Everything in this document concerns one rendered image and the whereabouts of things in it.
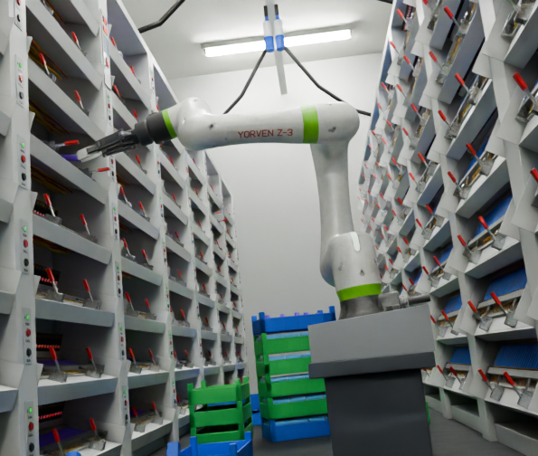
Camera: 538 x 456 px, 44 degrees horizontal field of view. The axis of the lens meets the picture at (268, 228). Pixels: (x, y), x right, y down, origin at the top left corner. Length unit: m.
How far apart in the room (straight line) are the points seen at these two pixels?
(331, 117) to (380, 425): 0.87
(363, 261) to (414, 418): 0.43
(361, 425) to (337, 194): 0.71
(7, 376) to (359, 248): 0.95
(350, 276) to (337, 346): 0.22
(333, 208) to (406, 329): 0.51
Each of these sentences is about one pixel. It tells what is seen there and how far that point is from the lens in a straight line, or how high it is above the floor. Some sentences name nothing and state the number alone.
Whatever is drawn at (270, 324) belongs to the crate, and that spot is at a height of 0.43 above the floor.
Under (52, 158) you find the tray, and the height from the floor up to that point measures 0.87.
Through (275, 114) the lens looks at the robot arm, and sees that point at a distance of 1.98.
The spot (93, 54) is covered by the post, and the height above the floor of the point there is 1.38.
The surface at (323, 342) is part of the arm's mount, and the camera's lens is 1.75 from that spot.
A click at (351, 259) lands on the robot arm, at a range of 1.86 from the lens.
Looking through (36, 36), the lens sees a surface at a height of 1.31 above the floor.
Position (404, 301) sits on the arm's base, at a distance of 1.88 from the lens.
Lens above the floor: 0.30
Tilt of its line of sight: 11 degrees up
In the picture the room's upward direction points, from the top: 6 degrees counter-clockwise
